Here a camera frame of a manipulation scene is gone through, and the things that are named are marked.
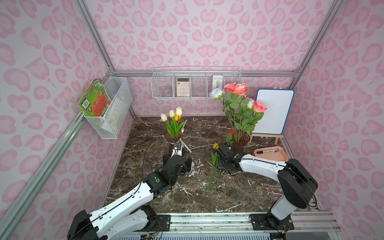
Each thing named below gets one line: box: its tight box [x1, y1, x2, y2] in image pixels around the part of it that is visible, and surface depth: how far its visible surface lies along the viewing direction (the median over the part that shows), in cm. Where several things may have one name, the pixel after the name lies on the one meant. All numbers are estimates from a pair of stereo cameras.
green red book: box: [77, 78, 112, 117], surface depth 73 cm
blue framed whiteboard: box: [251, 89, 295, 135], surface depth 88 cm
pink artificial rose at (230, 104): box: [224, 82, 238, 121], surface depth 78 cm
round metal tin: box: [160, 89, 173, 97], surface depth 95 cm
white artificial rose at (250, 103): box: [245, 97, 255, 109], surface depth 79 cm
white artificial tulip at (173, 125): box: [169, 109, 178, 139], surface depth 84 cm
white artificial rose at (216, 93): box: [209, 87, 238, 142], surface depth 78 cm
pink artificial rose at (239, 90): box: [230, 83, 250, 141], surface depth 76 cm
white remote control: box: [212, 75, 223, 91], surface depth 94 cm
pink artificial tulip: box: [160, 113, 173, 139], surface depth 83 cm
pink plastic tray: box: [253, 146, 289, 162], surface depth 100 cm
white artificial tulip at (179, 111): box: [175, 106, 185, 139], surface depth 79 cm
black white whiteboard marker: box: [256, 149, 279, 154], surface depth 100 cm
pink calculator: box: [176, 77, 191, 97], surface depth 96 cm
